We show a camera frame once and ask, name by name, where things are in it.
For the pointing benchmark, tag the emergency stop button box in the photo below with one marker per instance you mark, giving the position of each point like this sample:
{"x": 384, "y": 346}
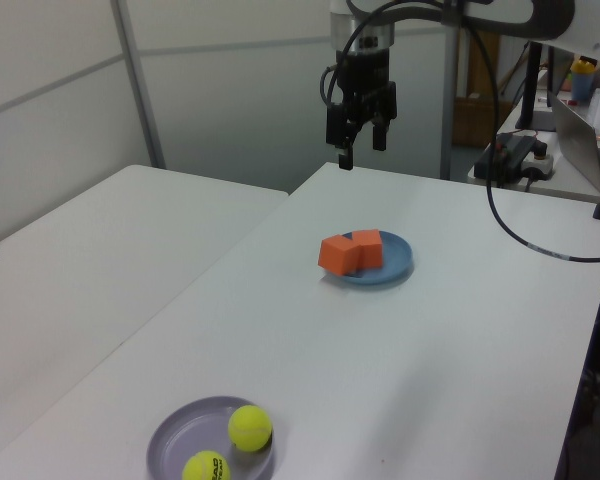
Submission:
{"x": 539, "y": 162}

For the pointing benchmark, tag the yellow-green tennis ball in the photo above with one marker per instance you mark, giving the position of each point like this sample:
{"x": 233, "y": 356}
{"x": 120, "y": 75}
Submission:
{"x": 205, "y": 467}
{"x": 250, "y": 427}

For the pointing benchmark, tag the blue plastic plate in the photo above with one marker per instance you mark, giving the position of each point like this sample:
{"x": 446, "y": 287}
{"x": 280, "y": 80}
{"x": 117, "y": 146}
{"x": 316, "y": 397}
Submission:
{"x": 392, "y": 260}

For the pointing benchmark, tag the yellow toy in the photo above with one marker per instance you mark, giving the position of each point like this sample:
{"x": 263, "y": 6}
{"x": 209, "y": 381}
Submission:
{"x": 585, "y": 65}

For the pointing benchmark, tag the brown cardboard box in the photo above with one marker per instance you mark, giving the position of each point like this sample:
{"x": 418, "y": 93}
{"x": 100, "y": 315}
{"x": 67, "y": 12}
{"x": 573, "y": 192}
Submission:
{"x": 472, "y": 125}

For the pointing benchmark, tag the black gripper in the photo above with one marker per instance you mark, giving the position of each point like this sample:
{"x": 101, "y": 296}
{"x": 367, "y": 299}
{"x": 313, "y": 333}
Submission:
{"x": 365, "y": 75}

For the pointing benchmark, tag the black electronics box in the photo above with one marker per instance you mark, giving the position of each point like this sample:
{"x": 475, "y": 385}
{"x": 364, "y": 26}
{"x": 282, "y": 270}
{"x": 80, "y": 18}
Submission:
{"x": 505, "y": 160}

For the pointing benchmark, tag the purple plastic plate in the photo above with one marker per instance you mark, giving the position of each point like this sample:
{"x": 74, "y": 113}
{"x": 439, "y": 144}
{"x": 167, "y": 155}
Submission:
{"x": 180, "y": 435}

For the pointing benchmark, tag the grey partition post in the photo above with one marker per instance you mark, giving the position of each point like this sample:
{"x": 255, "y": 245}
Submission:
{"x": 451, "y": 100}
{"x": 140, "y": 90}

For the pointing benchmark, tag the black computer monitor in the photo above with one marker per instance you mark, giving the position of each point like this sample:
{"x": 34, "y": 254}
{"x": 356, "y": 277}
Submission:
{"x": 532, "y": 90}

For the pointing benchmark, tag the blue plastic cup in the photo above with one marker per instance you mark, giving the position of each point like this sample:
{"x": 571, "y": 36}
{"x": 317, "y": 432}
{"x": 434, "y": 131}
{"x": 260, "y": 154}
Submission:
{"x": 582, "y": 86}

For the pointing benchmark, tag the orange foam cube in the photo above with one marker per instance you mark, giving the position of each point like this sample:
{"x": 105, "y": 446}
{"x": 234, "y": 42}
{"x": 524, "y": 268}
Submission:
{"x": 335, "y": 257}
{"x": 372, "y": 252}

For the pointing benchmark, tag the white office desk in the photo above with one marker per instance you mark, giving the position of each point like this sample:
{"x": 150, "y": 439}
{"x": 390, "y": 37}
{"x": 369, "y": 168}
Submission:
{"x": 550, "y": 190}

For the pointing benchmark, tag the grey laptop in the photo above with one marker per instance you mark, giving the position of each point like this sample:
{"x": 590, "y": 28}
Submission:
{"x": 577, "y": 140}

